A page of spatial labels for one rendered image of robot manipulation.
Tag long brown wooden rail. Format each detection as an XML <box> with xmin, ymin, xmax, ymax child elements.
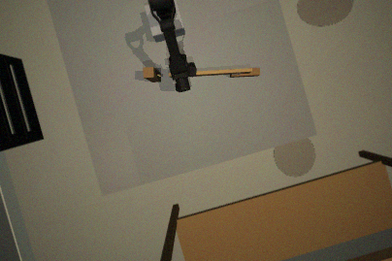
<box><xmin>195</xmin><ymin>68</ymin><xmax>252</xmax><ymax>77</ymax></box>

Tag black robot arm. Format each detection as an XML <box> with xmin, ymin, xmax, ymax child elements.
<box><xmin>148</xmin><ymin>0</ymin><xmax>197</xmax><ymax>92</ymax></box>

